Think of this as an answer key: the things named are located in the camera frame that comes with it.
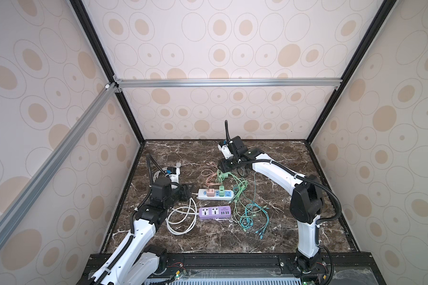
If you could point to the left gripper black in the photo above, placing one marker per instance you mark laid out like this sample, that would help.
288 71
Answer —
185 193

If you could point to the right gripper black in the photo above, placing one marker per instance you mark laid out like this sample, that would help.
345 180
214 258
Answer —
223 167

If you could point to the pink charger plug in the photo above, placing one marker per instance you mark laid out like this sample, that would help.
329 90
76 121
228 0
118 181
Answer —
210 192

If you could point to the green charger plug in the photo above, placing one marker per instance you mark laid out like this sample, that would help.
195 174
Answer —
221 191

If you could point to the white blue power strip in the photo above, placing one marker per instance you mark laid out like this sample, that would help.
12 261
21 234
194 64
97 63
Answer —
229 195

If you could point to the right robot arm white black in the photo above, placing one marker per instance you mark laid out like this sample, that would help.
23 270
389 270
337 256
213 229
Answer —
311 202

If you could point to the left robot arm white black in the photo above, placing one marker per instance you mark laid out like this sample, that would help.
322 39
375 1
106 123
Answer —
134 260

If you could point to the purple power strip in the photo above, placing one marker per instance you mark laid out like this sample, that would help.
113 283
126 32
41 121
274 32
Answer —
219 212

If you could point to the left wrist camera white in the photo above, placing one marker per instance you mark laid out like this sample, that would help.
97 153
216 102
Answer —
173 173

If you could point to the silver aluminium rail back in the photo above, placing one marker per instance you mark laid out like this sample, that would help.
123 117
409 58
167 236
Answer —
241 82

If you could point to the silver aluminium rail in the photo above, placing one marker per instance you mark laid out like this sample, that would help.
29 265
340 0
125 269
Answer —
241 82
27 197

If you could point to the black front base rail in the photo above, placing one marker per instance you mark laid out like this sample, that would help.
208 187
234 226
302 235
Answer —
349 268

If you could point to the silver aluminium rail left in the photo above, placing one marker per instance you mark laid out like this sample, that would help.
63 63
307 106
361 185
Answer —
27 197

